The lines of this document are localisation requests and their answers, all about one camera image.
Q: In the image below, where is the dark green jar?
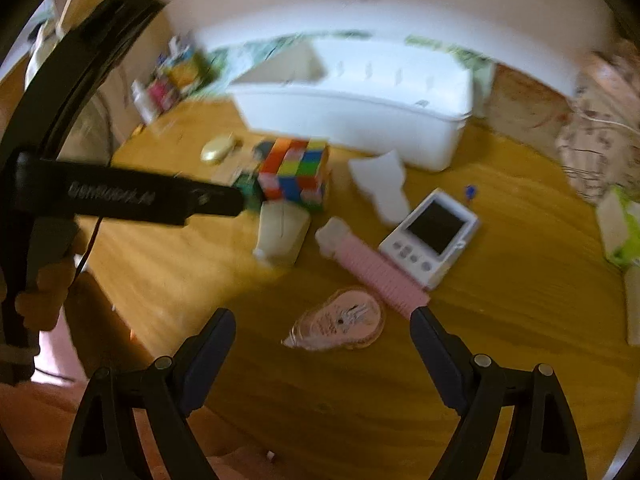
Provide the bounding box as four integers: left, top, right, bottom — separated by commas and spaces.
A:
232, 171, 264, 214

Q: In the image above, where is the multicolour puzzle cube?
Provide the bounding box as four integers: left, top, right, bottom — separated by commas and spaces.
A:
257, 138, 330, 210

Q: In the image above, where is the pink hair roller brush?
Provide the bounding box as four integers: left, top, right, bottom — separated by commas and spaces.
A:
314, 217, 430, 318

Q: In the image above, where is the pink correction tape dispenser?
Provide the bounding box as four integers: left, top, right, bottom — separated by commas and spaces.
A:
282, 287, 386, 352

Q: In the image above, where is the gold oval compact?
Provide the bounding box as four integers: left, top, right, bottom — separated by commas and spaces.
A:
200, 133, 239, 165

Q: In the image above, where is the black power adapter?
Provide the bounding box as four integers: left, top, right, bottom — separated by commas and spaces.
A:
253, 140, 274, 162

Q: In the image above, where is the pink red packet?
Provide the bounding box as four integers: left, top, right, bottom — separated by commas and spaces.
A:
148, 77, 180, 113

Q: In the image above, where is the white spray bottle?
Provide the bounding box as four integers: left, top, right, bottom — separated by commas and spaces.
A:
131, 79, 160, 125

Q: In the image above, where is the white foam piece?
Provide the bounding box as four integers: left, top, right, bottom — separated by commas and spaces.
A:
348, 150, 410, 226

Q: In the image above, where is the white handheld game console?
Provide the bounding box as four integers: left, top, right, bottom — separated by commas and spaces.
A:
378, 188, 480, 290

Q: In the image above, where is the white plastic storage bin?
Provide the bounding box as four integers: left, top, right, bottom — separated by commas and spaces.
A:
228, 38, 473, 172

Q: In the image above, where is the green tissue box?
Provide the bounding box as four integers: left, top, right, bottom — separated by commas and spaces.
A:
596, 185, 639, 269

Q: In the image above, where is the small blue pin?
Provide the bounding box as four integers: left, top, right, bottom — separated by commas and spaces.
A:
464, 185, 477, 205

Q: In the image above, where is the patterned fabric bag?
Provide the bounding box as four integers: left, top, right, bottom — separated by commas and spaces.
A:
555, 39, 639, 204

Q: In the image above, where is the black cable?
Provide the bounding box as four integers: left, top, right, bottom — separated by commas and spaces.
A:
72, 216, 104, 281

